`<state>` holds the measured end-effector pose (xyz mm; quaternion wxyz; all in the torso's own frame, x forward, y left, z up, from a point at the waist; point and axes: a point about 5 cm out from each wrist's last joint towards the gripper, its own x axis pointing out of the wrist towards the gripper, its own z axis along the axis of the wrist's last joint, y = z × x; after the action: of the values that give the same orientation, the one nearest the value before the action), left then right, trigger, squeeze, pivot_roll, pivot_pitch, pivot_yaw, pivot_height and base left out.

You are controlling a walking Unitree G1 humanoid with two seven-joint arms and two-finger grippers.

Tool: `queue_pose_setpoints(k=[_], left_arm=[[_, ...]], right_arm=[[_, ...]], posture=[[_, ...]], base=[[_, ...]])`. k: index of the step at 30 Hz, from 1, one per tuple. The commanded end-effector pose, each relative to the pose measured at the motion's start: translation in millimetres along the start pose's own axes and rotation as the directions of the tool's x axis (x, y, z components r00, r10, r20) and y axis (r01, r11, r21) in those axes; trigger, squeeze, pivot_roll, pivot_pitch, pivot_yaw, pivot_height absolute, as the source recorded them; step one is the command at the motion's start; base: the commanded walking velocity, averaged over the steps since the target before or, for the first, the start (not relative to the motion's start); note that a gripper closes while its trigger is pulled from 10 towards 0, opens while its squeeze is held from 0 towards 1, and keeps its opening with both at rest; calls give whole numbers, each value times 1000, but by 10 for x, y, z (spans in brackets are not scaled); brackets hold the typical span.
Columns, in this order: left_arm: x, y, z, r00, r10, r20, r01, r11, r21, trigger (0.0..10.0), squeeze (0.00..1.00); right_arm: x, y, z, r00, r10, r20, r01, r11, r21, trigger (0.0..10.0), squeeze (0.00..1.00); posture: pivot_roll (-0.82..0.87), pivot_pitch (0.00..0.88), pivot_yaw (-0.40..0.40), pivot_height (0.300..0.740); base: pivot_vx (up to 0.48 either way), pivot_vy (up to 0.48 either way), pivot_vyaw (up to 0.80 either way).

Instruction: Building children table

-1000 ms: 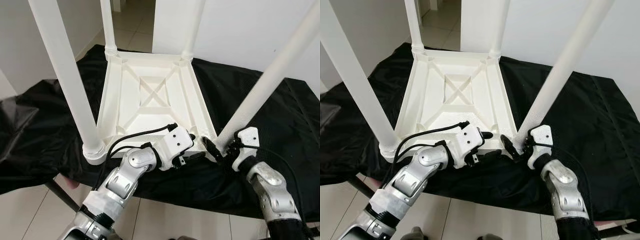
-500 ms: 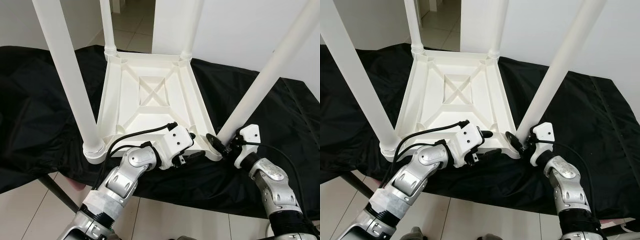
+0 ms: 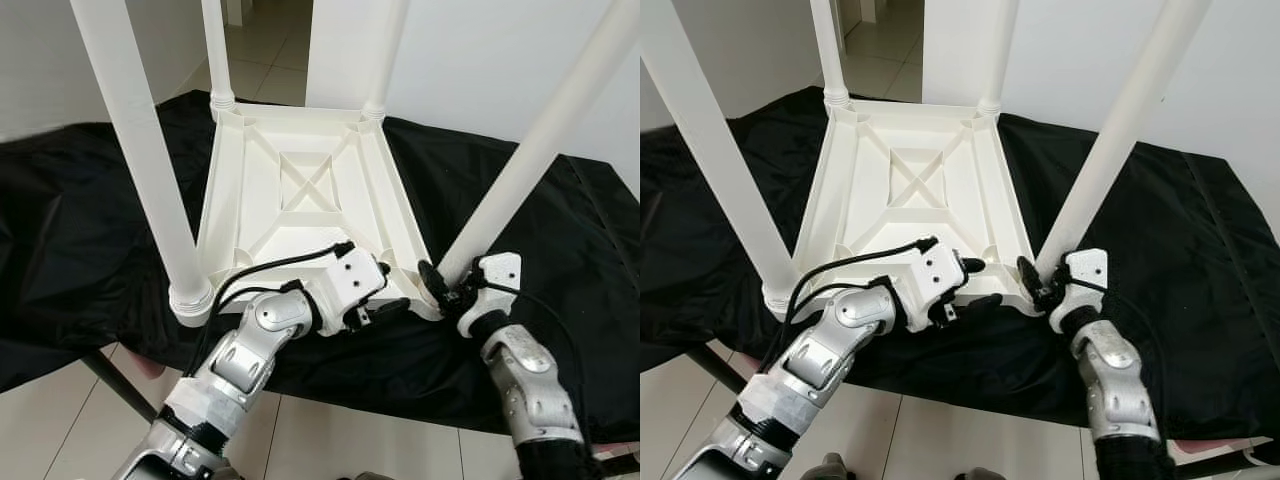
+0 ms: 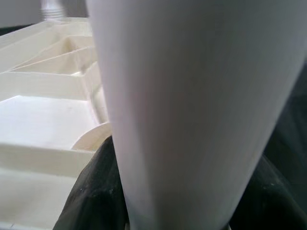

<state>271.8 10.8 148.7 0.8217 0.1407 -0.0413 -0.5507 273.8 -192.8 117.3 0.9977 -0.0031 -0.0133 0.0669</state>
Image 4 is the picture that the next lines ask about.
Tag white plastic table top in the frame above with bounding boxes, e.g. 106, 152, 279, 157
0, 16, 113, 230

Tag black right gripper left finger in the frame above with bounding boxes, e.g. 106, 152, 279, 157
54, 135, 131, 230

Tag white plastic table leg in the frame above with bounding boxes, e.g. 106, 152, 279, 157
86, 0, 307, 230
39, 0, 67, 23

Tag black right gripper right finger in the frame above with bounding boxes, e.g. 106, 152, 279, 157
226, 153, 307, 230

